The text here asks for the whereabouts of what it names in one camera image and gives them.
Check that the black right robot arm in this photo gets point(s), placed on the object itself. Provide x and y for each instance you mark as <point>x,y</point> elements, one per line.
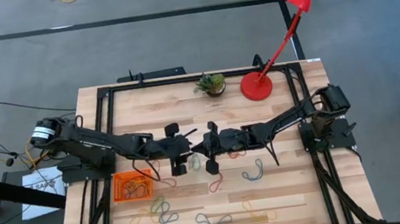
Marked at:
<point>281,121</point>

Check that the yellow rubber band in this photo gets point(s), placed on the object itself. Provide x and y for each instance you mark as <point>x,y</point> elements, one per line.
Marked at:
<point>137,221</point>
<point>128,184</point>
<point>252,212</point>

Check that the white paper sheet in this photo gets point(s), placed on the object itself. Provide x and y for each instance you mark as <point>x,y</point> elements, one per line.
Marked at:
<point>45,176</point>

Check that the red desk lamp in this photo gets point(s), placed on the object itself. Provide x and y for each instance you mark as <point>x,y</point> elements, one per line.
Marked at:
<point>256,86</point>

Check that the orange plastic basket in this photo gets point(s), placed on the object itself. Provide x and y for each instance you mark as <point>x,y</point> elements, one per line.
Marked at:
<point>117,187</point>

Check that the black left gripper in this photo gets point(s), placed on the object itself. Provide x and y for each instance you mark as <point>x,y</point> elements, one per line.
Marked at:
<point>170,146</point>

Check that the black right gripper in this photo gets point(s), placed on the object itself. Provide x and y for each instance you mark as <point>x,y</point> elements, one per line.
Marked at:
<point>230,140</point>

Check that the green rubber band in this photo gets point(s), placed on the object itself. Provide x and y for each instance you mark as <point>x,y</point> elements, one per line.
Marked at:
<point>198,163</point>
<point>156,205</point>

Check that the potted succulent plant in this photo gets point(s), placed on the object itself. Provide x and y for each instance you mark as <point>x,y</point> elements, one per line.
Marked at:
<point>212,84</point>

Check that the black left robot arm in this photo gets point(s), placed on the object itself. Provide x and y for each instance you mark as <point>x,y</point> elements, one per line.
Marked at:
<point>93,144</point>

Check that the black antenna box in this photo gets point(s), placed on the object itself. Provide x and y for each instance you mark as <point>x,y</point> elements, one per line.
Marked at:
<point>153,74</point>

